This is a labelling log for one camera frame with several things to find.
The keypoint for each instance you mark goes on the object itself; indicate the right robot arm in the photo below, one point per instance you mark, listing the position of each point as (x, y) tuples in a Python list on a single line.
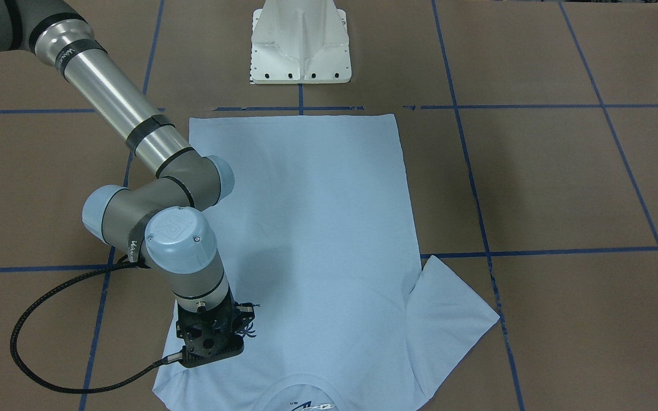
[(159, 225)]

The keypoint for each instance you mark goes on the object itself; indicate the light blue t-shirt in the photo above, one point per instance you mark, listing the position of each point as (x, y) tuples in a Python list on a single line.
[(319, 232)]

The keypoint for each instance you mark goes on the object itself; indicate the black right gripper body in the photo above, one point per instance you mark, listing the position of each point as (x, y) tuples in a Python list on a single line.
[(245, 319)]

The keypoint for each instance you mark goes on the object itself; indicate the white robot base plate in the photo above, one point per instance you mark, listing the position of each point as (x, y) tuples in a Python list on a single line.
[(299, 42)]

